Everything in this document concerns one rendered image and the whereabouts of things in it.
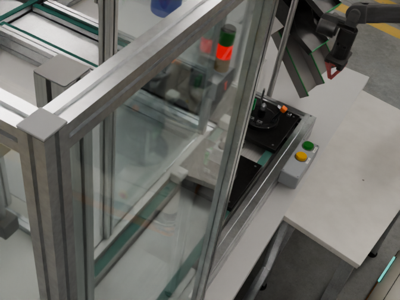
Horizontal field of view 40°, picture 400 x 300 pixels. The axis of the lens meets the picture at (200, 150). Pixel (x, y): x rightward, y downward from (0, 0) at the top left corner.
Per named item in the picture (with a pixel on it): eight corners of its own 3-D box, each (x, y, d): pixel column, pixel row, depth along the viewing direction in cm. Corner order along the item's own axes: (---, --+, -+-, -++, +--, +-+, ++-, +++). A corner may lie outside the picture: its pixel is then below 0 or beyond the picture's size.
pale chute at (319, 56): (328, 68, 238) (337, 66, 235) (313, 81, 230) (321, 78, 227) (302, 9, 232) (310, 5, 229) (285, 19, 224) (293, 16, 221)
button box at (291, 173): (315, 156, 210) (319, 144, 205) (294, 190, 196) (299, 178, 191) (299, 149, 212) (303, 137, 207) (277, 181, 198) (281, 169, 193)
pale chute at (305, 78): (316, 85, 228) (325, 83, 225) (299, 98, 220) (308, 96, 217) (288, 23, 222) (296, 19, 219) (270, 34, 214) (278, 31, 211)
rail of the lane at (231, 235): (310, 136, 224) (317, 115, 217) (203, 295, 165) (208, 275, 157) (297, 130, 226) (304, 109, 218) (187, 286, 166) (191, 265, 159)
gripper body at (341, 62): (322, 62, 182) (330, 43, 177) (333, 49, 189) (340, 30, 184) (341, 70, 181) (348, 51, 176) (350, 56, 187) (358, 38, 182)
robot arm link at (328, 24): (361, 11, 169) (365, 7, 177) (327, -2, 172) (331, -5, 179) (346, 47, 175) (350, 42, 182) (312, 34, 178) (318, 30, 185)
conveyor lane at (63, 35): (299, 131, 225) (306, 113, 218) (266, 179, 203) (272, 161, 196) (62, 23, 260) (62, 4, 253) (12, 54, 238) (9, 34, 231)
